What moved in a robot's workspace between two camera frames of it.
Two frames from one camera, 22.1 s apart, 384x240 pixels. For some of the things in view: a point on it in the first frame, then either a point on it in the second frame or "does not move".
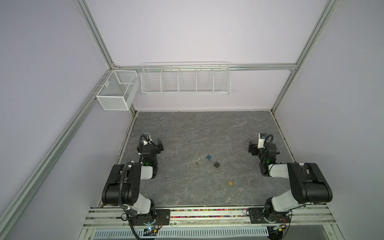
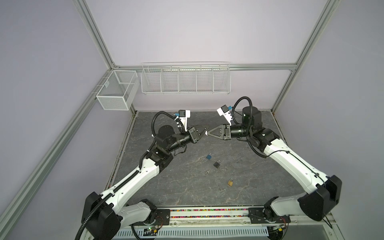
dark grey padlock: x=217 y=164 does not move
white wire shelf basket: x=189 y=78 does not move
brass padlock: x=230 y=182 does not move
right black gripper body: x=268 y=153 to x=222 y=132
